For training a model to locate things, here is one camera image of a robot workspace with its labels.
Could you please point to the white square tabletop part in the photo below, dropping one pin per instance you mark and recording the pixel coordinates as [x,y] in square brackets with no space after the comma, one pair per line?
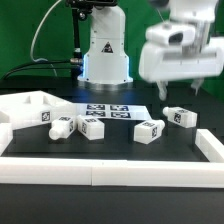
[34,108]

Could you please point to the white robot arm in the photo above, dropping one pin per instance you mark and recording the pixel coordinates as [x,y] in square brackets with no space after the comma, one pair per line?
[107,65]

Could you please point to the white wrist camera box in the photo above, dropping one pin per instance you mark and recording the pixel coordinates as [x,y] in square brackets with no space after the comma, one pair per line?
[171,33]

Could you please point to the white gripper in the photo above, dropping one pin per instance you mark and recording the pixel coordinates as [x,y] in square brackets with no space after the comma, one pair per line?
[169,64]

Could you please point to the white fence wall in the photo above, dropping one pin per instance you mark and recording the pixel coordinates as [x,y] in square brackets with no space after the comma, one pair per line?
[111,172]
[6,136]
[210,146]

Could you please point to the white left fence wall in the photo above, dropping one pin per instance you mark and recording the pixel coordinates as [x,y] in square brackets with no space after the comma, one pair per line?
[6,136]

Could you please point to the white right fence wall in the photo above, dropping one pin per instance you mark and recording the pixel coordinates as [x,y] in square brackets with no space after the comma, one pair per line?
[210,146]

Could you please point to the white front fence wall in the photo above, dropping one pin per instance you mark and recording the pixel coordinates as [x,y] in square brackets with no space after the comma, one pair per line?
[111,172]

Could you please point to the white sheet with tags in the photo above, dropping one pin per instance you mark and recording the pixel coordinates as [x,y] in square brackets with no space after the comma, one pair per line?
[112,111]

